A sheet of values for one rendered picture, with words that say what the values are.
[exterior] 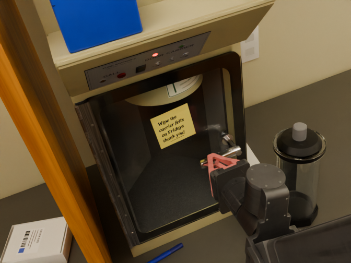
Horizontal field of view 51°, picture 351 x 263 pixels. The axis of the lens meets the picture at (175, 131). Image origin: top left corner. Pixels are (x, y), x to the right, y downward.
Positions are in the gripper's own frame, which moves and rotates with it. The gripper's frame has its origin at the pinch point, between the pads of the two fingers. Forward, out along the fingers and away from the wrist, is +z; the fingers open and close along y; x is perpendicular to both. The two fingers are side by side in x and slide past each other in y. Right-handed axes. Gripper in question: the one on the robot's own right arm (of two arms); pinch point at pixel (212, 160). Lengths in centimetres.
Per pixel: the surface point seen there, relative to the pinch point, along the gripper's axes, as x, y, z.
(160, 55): 6.4, 25.6, -1.6
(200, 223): 3.2, -23.9, 5.8
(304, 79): -60, -25, 49
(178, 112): 3.7, 10.6, 4.3
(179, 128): 4.2, 7.0, 4.4
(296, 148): -16.9, -2.2, -3.8
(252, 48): -38, -6, 48
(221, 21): -2.4, 29.2, -5.1
